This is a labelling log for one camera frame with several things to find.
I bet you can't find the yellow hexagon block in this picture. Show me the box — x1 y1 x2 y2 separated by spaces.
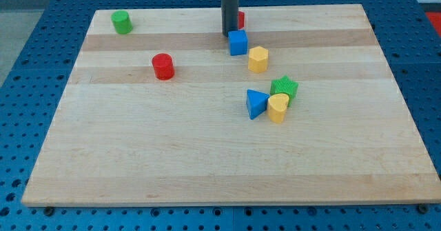
248 46 269 73

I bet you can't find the red block behind rod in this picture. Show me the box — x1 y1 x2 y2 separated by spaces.
238 11 245 30

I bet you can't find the green cylinder block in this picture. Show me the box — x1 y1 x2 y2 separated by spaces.
111 10 133 34

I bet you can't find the wooden board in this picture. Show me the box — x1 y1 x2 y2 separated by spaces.
22 4 440 207

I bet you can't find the red cylinder block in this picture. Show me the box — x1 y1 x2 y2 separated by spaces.
152 53 174 80

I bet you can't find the blue cube block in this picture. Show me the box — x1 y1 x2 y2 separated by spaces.
228 30 248 56

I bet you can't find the green star block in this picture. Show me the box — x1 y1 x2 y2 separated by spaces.
270 75 299 107

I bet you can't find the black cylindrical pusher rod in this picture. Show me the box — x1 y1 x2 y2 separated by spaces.
220 0 239 37

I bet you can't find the yellow teardrop block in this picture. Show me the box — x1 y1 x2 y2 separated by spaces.
267 93 289 123

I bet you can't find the blue triangle block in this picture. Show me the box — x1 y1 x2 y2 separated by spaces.
246 89 270 120

